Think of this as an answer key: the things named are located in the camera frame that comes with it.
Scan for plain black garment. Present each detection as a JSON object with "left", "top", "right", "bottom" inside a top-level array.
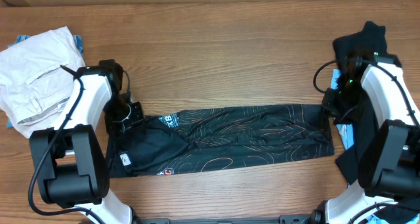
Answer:
[{"left": 332, "top": 20, "right": 420, "bottom": 224}]

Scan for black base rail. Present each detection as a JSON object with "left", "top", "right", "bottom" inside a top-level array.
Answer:
[{"left": 134, "top": 215, "right": 310, "bottom": 224}]

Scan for light blue t-shirt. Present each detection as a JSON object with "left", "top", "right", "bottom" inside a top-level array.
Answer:
[{"left": 330, "top": 69, "right": 419, "bottom": 224}]

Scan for black orange patterned jersey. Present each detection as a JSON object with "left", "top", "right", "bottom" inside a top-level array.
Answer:
[{"left": 106, "top": 104, "right": 334, "bottom": 177}]

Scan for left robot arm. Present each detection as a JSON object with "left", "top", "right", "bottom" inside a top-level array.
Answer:
[{"left": 28, "top": 59, "right": 144, "bottom": 223}]

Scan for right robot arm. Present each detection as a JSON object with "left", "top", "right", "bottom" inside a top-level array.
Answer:
[{"left": 308, "top": 52, "right": 419, "bottom": 223}]

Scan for blue denim garment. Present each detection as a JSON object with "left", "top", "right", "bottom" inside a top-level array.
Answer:
[{"left": 6, "top": 35, "right": 84, "bottom": 129}]

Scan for white folded shorts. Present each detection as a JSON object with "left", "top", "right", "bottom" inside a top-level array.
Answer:
[{"left": 1, "top": 26, "right": 85, "bottom": 138}]

